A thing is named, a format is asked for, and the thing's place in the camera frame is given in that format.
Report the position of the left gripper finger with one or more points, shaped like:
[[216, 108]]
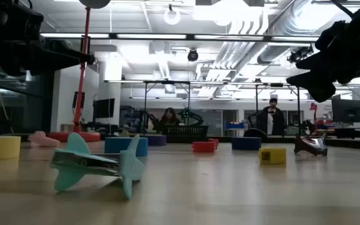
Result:
[[67, 53], [52, 64]]

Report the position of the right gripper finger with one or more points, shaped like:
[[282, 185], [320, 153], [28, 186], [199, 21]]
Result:
[[316, 62], [320, 86]]

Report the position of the light blue tape roll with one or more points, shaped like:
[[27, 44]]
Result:
[[114, 145]]

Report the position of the purple tape roll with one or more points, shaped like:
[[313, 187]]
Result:
[[158, 140]]

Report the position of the black background robot arm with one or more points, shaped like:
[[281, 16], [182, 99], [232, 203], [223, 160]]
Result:
[[192, 117]]

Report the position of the teal staple remover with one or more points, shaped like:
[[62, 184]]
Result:
[[83, 162]]

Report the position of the black ceiling projector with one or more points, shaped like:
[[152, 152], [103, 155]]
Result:
[[298, 54]]

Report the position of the black monitor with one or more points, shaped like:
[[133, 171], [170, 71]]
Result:
[[103, 108], [347, 111]]

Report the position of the person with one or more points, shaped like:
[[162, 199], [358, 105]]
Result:
[[169, 118], [272, 122]]

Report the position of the red desk lamp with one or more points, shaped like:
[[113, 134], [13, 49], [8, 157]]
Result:
[[73, 137]]

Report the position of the blue storage bin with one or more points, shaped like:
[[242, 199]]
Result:
[[234, 125]]

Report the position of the black overhead light beam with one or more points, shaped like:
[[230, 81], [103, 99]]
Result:
[[191, 37]]

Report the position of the black plastic basket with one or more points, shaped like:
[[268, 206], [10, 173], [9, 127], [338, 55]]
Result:
[[186, 133]]

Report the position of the black metal rig frame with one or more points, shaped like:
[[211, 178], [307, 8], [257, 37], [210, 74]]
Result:
[[167, 82], [277, 84]]

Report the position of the black wall screen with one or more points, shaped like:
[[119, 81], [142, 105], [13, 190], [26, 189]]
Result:
[[78, 100]]

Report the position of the black aluminium table frame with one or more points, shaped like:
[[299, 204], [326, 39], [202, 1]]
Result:
[[355, 143]]

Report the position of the black ceiling camera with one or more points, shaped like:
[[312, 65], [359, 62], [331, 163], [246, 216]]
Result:
[[192, 55]]

